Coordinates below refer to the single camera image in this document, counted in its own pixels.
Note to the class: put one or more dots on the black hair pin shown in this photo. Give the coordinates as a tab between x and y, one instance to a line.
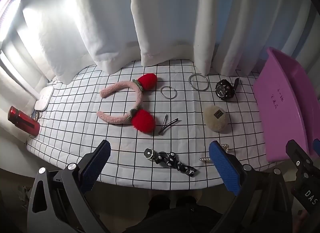
165	120
172	123

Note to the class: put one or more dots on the pink strawberry plush headband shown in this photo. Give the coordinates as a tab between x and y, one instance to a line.
147	80

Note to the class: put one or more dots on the person's dark pants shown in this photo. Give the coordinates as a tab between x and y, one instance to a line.
175	218

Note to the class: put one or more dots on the beige plush hair clip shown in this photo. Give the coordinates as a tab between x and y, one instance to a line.
215	120

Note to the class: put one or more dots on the large silver bangle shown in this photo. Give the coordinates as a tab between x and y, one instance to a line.
189	82

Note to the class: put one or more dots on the pearl hair accessory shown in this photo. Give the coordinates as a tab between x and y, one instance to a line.
205	159

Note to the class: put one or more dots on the black wristwatch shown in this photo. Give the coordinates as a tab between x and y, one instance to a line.
223	90

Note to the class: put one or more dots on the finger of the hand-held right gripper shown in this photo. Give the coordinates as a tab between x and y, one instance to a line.
317	146
298	159

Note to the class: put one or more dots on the white curtain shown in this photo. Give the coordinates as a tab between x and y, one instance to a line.
162	22

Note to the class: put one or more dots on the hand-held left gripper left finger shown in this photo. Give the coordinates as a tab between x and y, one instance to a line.
96	165

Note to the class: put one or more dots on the white flat device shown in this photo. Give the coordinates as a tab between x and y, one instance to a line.
45	96

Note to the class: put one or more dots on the pink plastic basin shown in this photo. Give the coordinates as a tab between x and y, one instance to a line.
280	98

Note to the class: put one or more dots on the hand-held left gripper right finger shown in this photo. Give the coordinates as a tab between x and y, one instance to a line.
225	168

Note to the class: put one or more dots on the red bottle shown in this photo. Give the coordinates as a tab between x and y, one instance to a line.
23	121

